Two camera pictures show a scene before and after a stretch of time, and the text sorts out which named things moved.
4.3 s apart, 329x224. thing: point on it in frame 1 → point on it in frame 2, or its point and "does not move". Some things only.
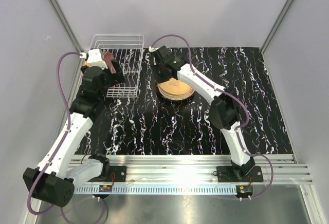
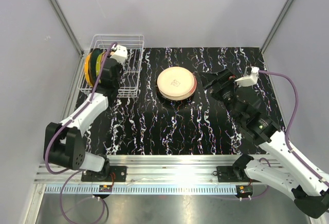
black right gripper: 158,79 → 225,78
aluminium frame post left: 60,15 does not move
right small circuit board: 243,191 does not move
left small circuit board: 105,188 does not move
